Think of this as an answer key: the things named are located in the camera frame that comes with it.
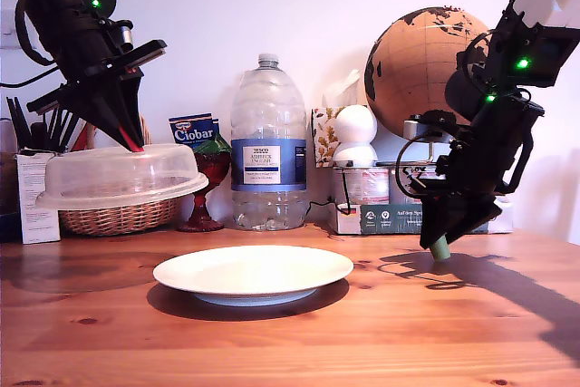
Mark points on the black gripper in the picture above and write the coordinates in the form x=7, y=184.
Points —
x=86, y=60
x=476, y=174

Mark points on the green coffee capsule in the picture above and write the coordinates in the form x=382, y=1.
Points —
x=440, y=251

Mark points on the clear plastic dome red tab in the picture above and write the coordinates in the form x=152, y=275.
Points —
x=113, y=174

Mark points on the white ceramic plate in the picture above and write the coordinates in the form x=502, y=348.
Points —
x=254, y=269

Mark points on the red orange utensil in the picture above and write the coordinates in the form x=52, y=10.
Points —
x=81, y=140

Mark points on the silver tin can black logo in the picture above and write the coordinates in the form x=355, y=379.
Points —
x=405, y=194

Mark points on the cardboard can tray green label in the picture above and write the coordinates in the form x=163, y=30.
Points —
x=389, y=219

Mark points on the blue Ciobar packet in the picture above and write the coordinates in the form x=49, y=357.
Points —
x=190, y=133

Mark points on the dark round utensil head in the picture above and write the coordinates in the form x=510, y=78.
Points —
x=39, y=135

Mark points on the silver tin can pink label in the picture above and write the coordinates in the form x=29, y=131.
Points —
x=367, y=185

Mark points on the black flat utensil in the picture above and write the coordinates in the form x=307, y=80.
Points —
x=20, y=128

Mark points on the green foil packet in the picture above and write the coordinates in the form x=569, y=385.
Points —
x=213, y=147

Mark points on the white printed carton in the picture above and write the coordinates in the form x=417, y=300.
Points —
x=27, y=178

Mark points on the red glass goblet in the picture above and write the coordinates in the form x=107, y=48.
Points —
x=213, y=169

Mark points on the dark brown jar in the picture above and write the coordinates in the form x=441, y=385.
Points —
x=6, y=187

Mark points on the leaf pattern tissue box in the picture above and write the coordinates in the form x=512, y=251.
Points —
x=321, y=142

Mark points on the large clear water bottle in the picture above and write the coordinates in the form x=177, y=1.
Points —
x=267, y=110

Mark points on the cork globe on metal stand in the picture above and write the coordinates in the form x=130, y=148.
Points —
x=408, y=70

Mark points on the white paper tissue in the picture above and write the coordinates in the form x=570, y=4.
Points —
x=340, y=88

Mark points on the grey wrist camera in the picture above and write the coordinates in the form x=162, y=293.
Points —
x=413, y=129
x=123, y=33

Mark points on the white round security camera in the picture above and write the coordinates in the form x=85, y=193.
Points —
x=355, y=128

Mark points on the white wall light switch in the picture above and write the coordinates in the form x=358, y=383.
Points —
x=6, y=29

